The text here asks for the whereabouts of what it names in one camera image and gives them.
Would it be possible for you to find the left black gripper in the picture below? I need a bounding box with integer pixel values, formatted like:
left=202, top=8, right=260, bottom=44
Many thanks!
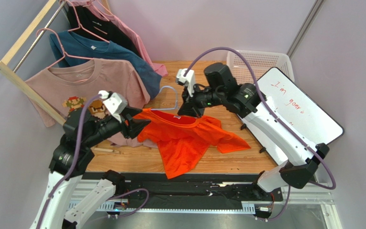
left=84, top=105, right=152, bottom=147

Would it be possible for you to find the light blue wire hanger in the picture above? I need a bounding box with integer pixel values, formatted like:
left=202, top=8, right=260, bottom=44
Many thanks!
left=152, top=85, right=179, bottom=111

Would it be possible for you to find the orange t-shirt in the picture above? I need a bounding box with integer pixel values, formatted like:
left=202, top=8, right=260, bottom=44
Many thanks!
left=136, top=108, right=250, bottom=179

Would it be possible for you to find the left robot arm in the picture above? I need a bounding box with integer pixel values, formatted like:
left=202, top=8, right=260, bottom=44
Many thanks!
left=31, top=107, right=151, bottom=229

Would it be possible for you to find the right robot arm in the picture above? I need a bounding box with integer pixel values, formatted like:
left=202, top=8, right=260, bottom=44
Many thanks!
left=176, top=62, right=329, bottom=192

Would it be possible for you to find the mauve pixel-print t-shirt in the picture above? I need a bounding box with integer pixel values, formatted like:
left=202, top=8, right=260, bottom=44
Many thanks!
left=24, top=58, right=158, bottom=148

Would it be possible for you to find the pink hanger on blue shirt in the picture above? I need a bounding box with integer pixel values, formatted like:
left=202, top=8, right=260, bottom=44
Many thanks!
left=36, top=29, right=111, bottom=68

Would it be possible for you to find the blue t-shirt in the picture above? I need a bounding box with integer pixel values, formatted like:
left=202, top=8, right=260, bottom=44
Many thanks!
left=49, top=30, right=163, bottom=100

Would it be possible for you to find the pink hanger on black shirt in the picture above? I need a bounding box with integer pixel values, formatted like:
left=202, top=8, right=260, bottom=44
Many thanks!
left=58, top=0, right=111, bottom=43

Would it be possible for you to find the black t-shirt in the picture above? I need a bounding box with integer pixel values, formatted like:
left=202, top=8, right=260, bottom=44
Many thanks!
left=67, top=6, right=140, bottom=57

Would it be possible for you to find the pink t-shirt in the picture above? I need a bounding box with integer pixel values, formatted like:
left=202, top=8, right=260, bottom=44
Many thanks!
left=73, top=0, right=168, bottom=77

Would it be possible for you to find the white plastic basket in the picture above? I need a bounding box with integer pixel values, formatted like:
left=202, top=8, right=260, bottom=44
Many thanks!
left=226, top=50, right=297, bottom=95

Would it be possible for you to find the whiteboard with red writing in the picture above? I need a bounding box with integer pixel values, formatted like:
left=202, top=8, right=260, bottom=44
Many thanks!
left=230, top=66, right=344, bottom=165

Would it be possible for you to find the metal rack rod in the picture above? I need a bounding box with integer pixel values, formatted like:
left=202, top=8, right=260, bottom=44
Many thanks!
left=12, top=0, right=66, bottom=73

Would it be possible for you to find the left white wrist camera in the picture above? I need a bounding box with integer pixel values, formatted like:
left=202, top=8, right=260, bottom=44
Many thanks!
left=99, top=90, right=128, bottom=123

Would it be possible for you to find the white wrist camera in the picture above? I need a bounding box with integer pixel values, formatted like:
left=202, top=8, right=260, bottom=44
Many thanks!
left=99, top=90, right=128, bottom=123
left=175, top=68, right=196, bottom=97

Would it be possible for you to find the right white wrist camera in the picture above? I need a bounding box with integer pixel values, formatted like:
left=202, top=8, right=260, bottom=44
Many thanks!
left=175, top=68, right=196, bottom=97

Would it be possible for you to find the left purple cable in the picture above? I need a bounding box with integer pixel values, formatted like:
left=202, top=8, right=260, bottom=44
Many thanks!
left=35, top=94, right=150, bottom=229

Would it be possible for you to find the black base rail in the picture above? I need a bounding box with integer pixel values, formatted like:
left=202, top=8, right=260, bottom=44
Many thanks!
left=81, top=172, right=316, bottom=210

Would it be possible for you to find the wooden clothes rack frame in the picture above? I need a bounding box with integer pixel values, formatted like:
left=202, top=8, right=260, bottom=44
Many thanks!
left=0, top=0, right=65, bottom=125

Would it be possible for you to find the aluminium mounting frame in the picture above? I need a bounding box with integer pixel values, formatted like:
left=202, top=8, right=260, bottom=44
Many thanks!
left=36, top=182, right=343, bottom=229

